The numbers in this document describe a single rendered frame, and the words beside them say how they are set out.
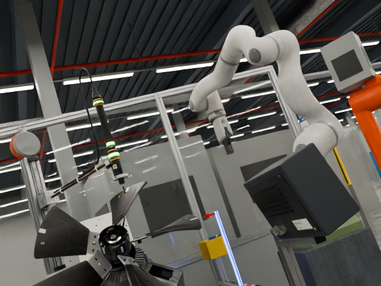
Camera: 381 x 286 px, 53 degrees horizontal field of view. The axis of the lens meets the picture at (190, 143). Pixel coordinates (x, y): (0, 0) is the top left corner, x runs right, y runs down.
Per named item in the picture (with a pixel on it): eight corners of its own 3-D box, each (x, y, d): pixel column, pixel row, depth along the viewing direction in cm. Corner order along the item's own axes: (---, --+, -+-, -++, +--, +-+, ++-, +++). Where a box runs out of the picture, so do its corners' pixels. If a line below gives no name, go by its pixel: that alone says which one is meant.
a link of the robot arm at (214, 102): (210, 110, 172) (227, 108, 176) (200, 84, 175) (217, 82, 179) (203, 118, 179) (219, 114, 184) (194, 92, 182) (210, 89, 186)
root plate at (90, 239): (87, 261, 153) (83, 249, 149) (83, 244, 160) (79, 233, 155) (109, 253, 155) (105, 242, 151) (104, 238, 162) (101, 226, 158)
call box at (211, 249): (204, 262, 195) (198, 242, 197) (222, 255, 198) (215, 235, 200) (212, 263, 180) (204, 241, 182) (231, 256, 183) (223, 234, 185)
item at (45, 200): (39, 211, 202) (35, 196, 203) (51, 208, 207) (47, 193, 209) (47, 205, 195) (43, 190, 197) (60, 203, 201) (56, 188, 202)
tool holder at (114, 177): (106, 183, 162) (100, 162, 164) (119, 181, 167) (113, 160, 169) (118, 177, 156) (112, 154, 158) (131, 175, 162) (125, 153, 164)
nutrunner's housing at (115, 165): (115, 186, 161) (87, 88, 170) (123, 184, 163) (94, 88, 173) (121, 183, 158) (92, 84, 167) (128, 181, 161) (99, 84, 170)
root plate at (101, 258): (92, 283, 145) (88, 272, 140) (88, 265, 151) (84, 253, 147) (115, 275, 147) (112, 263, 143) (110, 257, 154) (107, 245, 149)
